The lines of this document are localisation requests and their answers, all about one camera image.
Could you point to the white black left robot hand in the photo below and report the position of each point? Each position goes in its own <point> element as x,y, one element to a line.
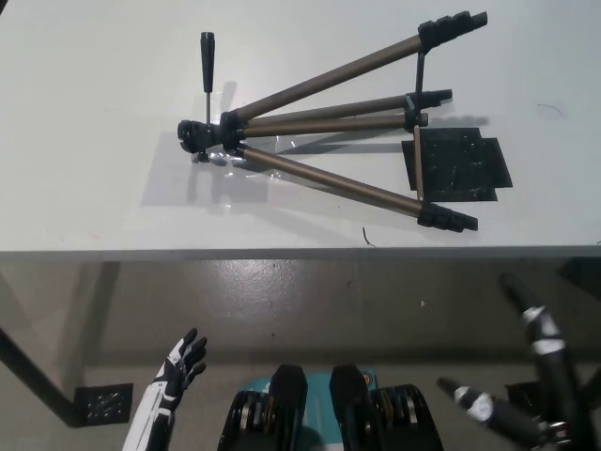
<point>177,368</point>

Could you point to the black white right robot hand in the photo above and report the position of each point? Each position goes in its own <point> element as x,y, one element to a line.
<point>547,338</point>

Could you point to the bronze and black camera tripod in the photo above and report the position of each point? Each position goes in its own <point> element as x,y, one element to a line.
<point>328,73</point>

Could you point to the black metal table leg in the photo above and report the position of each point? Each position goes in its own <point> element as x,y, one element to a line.
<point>37,380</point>

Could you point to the clear glossy tape patch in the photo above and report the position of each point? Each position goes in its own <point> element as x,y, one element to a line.
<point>188,188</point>

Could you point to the black tape patch on table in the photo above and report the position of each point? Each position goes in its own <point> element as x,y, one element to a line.
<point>457,164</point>

